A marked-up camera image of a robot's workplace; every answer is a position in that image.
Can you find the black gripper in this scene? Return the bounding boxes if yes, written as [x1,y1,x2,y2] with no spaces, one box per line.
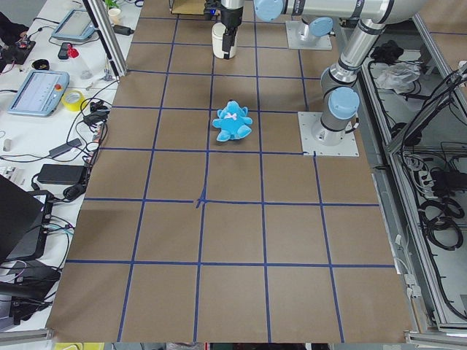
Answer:
[220,6,242,60]

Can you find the red-capped plastic bottle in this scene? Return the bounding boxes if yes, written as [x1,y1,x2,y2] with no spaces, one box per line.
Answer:
[67,44,93,79]

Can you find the aluminium frame post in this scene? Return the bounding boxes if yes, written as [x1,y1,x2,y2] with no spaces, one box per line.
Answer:
[82,0,127,77]

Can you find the teach pendant with red button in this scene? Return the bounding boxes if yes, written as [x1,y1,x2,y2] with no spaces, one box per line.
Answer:
[7,70,69,117]

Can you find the black laptop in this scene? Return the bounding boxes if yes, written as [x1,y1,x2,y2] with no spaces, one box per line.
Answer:
[1,176,53,262]

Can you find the crumpled white cloth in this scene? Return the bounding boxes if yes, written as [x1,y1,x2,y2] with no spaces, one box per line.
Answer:
[375,63,420,93]

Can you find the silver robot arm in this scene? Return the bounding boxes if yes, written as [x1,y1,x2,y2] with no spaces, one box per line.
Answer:
[298,16,333,42]
[253,0,425,132]

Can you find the white paper cup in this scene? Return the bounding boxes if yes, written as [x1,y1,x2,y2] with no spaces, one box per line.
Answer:
[108,8,122,25]

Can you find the black power adapter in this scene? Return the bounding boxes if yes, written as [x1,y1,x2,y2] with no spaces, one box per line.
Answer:
[37,164,86,185]

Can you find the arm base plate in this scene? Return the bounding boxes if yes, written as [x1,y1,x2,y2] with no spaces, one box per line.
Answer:
[298,112,359,157]
[285,21,332,50]

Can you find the blue plush toy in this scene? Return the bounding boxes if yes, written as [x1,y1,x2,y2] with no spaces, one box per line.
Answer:
[212,100,252,142]

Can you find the black remote control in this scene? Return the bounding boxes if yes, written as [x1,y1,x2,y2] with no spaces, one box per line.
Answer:
[58,42,72,61]

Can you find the yellow tape roll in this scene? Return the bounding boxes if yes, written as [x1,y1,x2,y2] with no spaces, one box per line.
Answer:
[61,90,85,112]

